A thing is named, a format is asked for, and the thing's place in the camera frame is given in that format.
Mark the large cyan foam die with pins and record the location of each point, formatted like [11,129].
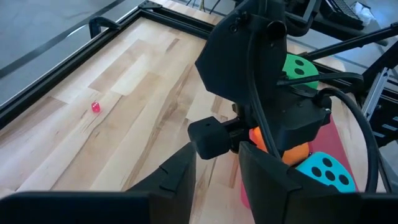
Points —
[311,163]

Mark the pink translucent plastic bin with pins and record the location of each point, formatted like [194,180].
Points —
[329,140]

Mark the large orange foam die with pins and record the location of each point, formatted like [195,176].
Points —
[295,155]

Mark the small red die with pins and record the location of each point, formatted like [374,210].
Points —
[95,107]

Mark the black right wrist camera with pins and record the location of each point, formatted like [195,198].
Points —
[298,121]

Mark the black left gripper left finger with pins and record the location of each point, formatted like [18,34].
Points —
[124,208]

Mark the black frame clamp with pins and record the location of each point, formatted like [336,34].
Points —
[102,22]

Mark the large green foam die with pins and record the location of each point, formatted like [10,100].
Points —
[298,74]

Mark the black keyboard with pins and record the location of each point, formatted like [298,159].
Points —
[342,12]

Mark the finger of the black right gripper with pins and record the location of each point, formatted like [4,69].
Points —
[208,137]

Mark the white crumpled paper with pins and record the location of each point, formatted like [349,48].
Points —
[365,12]

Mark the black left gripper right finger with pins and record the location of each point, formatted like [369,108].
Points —
[280,202]

